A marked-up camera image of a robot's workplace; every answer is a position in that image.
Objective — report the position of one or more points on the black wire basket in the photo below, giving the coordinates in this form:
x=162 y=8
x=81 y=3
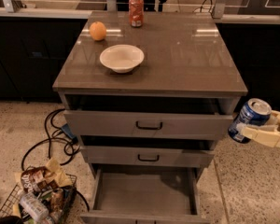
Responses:
x=41 y=196

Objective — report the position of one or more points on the blue pepsi can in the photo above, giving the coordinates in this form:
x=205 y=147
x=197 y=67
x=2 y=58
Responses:
x=256 y=112

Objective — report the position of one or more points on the grey drawer cabinet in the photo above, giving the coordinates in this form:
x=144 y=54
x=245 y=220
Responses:
x=187 y=69

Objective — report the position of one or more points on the drawer with handle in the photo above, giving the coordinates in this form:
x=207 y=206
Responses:
x=148 y=125
x=147 y=156

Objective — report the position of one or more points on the middle drawer with handle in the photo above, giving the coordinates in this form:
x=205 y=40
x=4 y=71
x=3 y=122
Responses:
x=147 y=156

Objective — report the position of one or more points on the orange soda can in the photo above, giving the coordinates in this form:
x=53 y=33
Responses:
x=136 y=13

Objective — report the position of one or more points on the top drawer with handle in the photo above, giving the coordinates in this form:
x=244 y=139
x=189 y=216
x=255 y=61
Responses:
x=148 y=125

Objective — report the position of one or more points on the brown chip bag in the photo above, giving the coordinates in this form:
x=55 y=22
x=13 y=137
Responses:
x=42 y=178

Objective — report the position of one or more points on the orange fruit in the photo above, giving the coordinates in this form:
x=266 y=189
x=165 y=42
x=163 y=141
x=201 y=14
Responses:
x=97 y=31

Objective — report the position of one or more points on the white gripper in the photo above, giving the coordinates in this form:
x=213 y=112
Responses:
x=268 y=135

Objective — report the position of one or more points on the blue power plug box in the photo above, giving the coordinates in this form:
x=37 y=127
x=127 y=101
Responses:
x=66 y=130

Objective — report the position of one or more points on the open bottom drawer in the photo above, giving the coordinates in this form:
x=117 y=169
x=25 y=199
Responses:
x=144 y=195

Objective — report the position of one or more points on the clear plastic bottle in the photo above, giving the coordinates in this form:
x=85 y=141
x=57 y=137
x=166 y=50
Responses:
x=33 y=206

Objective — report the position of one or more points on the white bowl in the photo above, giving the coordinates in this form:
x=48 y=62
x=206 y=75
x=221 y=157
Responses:
x=122 y=58

